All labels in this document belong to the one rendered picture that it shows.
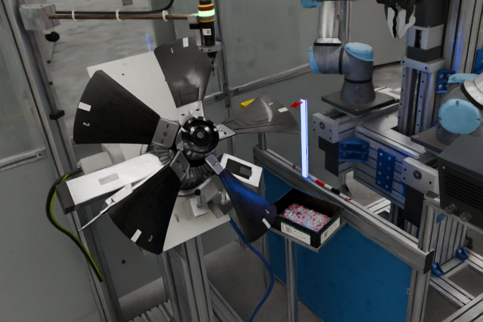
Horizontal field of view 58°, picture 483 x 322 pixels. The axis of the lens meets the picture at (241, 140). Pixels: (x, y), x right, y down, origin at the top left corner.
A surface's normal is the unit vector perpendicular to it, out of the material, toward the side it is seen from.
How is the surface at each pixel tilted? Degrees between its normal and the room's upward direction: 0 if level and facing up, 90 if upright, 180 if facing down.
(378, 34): 90
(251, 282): 0
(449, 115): 96
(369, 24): 90
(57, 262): 90
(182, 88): 53
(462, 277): 0
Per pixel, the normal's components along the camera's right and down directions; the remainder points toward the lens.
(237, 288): -0.08, -0.88
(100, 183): 0.36, -0.30
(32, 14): -0.36, 0.46
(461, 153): -0.29, -0.77
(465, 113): -0.55, 0.52
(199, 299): 0.55, 0.35
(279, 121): 0.16, -0.74
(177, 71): -0.33, -0.17
